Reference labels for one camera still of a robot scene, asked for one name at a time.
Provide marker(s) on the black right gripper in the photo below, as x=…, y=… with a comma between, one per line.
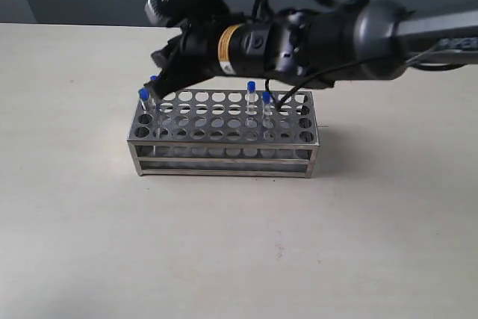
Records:
x=200, y=52

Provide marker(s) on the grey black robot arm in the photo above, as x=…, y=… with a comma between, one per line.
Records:
x=360, y=40

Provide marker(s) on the stainless steel test tube rack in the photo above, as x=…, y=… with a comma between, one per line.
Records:
x=203, y=132

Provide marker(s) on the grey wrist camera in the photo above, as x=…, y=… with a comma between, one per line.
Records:
x=170, y=13

